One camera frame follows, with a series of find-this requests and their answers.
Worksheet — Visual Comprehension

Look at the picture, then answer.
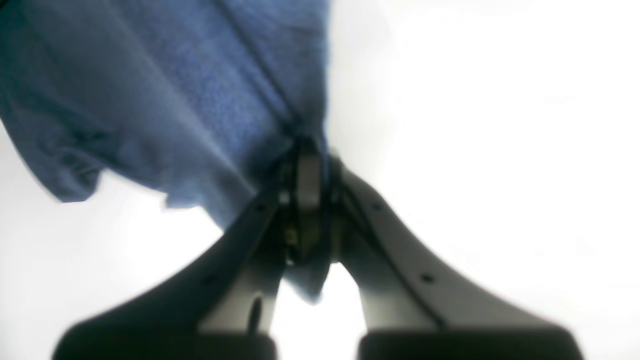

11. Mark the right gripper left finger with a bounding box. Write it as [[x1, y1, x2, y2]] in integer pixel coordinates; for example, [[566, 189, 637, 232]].
[[53, 145, 321, 360]]

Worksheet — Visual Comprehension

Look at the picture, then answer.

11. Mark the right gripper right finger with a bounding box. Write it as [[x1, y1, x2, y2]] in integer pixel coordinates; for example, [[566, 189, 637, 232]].
[[330, 156, 583, 360]]

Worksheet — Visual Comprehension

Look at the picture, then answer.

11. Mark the dark blue T-shirt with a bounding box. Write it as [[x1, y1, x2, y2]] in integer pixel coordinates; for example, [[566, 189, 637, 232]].
[[0, 0, 333, 305]]

